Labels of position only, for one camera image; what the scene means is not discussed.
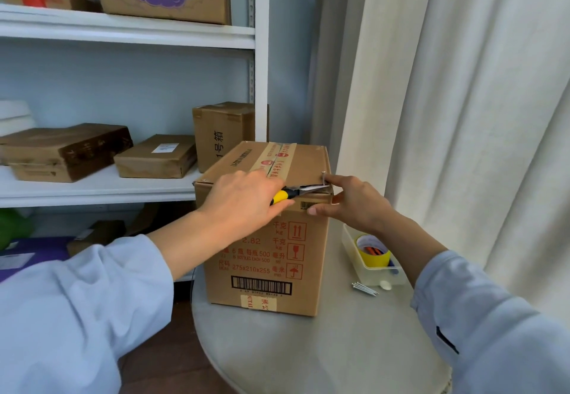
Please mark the person's left hand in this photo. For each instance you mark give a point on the person's left hand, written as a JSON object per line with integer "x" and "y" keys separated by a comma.
{"x": 240, "y": 202}

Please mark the person's right hand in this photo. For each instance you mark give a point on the person's right hand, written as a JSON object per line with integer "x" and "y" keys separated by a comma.
{"x": 360, "y": 206}

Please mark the yellow tape roll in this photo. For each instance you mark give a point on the yellow tape roll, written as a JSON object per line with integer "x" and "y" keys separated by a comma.
{"x": 374, "y": 261}

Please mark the brown cardboard box red print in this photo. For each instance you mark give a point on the brown cardboard box red print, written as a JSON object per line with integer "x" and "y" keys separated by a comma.
{"x": 267, "y": 273}

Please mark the person's right forearm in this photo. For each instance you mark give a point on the person's right forearm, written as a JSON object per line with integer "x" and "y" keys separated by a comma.
{"x": 490, "y": 318}

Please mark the person's left forearm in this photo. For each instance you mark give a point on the person's left forearm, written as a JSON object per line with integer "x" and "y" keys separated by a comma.
{"x": 75, "y": 309}

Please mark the upright small cardboard box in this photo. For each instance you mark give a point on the upright small cardboard box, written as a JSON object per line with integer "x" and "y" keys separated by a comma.
{"x": 222, "y": 122}

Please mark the flat brown box white label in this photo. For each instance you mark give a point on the flat brown box white label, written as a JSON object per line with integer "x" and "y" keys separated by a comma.
{"x": 151, "y": 164}

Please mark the small taped brown parcel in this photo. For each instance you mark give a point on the small taped brown parcel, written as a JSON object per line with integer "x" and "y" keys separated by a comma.
{"x": 95, "y": 235}

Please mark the dark brown flat box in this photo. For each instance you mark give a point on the dark brown flat box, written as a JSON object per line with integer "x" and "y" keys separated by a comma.
{"x": 58, "y": 151}

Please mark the white foam box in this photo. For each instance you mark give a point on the white foam box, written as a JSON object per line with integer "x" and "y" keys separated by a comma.
{"x": 13, "y": 113}

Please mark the orange thread snips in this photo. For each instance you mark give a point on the orange thread snips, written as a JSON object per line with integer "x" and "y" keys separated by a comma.
{"x": 375, "y": 251}

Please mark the clear plastic container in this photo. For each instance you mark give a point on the clear plastic container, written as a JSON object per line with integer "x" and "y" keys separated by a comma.
{"x": 352, "y": 255}

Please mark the white curtain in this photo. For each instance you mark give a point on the white curtain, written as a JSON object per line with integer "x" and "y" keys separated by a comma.
{"x": 481, "y": 117}

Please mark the white metal shelf unit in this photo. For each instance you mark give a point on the white metal shelf unit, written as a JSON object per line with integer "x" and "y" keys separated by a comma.
{"x": 133, "y": 33}

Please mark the green object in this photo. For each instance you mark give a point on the green object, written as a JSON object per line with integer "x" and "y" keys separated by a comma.
{"x": 13, "y": 229}

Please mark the silver table mount disc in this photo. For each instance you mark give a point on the silver table mount disc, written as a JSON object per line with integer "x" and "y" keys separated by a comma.
{"x": 385, "y": 285}

